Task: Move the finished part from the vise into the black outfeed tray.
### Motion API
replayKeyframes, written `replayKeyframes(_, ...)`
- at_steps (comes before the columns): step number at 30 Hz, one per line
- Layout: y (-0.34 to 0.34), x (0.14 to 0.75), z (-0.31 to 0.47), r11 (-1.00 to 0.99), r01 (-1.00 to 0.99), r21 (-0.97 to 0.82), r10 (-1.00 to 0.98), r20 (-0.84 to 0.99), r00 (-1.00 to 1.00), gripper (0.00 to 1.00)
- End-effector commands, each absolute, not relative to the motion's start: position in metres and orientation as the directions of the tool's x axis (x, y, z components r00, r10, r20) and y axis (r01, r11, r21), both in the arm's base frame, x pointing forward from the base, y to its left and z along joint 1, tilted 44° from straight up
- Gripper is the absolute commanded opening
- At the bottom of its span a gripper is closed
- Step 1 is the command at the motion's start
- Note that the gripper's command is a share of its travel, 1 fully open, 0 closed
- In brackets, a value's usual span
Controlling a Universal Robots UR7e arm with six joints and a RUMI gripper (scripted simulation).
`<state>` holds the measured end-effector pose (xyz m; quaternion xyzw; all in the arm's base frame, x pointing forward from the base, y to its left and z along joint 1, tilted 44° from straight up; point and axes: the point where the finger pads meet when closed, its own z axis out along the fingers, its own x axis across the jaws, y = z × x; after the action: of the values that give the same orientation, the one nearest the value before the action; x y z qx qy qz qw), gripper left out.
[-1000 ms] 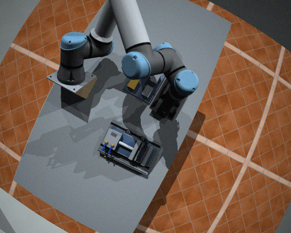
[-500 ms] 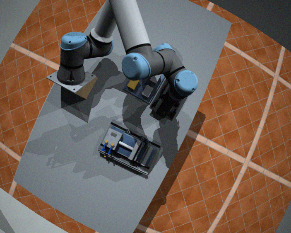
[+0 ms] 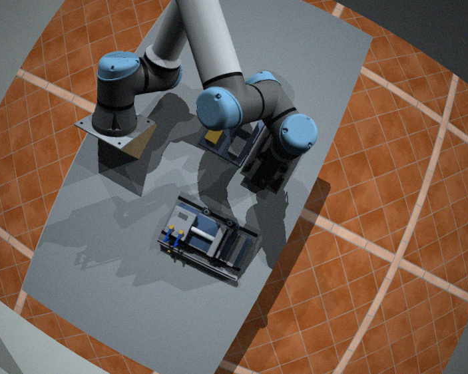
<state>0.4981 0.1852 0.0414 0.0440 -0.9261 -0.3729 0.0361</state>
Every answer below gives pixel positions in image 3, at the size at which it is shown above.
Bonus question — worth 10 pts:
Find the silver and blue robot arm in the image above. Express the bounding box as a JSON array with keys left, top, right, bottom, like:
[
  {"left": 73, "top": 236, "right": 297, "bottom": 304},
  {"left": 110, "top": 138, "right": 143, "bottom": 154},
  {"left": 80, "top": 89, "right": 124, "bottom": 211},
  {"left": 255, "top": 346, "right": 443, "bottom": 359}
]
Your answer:
[{"left": 92, "top": 0, "right": 318, "bottom": 190}]

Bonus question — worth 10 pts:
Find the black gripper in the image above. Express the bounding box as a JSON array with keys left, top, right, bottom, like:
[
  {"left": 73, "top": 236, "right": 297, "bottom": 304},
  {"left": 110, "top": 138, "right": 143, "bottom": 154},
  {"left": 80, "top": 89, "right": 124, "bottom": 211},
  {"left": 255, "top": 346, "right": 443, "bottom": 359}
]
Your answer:
[{"left": 257, "top": 142, "right": 289, "bottom": 173}]

